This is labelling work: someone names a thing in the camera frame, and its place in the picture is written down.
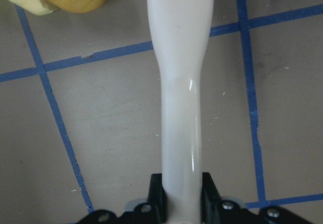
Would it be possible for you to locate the beige hand brush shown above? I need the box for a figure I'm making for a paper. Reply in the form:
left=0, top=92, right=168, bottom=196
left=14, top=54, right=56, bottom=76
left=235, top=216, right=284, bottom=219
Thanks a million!
left=147, top=0, right=214, bottom=223

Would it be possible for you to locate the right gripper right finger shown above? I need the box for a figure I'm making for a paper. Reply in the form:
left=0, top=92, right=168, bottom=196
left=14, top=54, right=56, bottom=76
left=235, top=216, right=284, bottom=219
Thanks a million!
left=201, top=172, right=310, bottom=224

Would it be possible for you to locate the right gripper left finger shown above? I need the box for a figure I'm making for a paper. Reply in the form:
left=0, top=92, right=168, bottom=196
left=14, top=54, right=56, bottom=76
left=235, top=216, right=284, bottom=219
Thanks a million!
left=78, top=174, right=167, bottom=223

